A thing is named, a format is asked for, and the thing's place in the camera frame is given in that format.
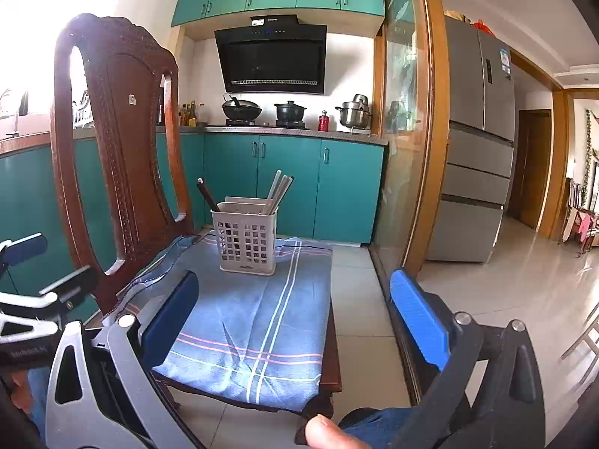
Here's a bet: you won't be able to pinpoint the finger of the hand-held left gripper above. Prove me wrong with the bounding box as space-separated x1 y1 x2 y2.
0 233 48 268
0 266 99 323

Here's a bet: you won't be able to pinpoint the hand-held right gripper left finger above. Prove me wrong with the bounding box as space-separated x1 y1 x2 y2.
44 269 207 449

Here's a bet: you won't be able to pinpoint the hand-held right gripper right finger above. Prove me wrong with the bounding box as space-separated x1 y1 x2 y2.
388 269 548 449

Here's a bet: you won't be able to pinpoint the white plastic utensil basket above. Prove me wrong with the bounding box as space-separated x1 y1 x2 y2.
210 196 279 276

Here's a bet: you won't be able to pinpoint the black chopstick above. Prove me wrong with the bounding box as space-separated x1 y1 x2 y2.
197 178 222 213

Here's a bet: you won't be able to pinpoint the white chopstick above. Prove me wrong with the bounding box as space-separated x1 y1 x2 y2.
266 169 283 215

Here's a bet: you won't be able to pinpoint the bundle of mixed chopsticks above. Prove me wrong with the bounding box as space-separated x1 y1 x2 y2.
199 169 295 263

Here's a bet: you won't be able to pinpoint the person's left hand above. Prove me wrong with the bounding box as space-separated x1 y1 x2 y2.
7 369 33 412

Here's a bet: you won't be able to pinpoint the person's right hand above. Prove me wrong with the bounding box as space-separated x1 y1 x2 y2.
305 415 371 449

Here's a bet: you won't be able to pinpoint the blue plaid cloth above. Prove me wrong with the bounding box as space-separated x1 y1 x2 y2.
115 234 334 413

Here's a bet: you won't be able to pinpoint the person's jeans leg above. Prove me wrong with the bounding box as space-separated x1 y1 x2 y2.
339 407 469 449

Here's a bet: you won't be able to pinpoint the carved wooden chair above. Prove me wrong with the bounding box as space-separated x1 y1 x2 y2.
51 13 342 422

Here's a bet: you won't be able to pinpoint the wood framed glass door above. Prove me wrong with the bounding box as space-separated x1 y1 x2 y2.
370 0 450 407

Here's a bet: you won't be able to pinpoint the white dish rack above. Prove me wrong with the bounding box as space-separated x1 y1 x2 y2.
71 88 94 128

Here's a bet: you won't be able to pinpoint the grey refrigerator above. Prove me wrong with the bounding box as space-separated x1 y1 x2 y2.
423 16 516 263

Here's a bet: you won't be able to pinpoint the metal folding rack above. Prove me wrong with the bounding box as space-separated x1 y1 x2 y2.
562 304 599 361

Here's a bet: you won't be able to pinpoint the teal lower cabinets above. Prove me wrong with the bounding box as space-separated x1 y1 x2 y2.
0 131 387 319

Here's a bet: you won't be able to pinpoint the brown wooden door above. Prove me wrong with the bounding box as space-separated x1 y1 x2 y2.
508 109 553 231

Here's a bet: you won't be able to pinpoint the drying rack with clothes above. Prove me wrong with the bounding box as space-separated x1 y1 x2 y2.
559 178 599 256

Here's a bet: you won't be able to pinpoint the grey kitchen countertop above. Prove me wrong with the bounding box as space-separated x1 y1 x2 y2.
0 124 389 147

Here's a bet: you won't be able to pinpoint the stainless steel pot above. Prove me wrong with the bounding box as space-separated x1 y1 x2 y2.
335 94 373 129

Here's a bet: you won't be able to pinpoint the black wok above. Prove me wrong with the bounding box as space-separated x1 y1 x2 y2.
221 95 263 121

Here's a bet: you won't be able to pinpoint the gas stove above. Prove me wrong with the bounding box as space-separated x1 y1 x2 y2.
225 119 307 130

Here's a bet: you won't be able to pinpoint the green vine garland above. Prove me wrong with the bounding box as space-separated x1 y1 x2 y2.
583 110 599 207

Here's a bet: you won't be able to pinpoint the black lidded pot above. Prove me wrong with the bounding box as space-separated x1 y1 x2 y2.
274 100 307 122

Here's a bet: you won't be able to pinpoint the black range hood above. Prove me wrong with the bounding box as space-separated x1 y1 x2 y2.
214 15 327 95

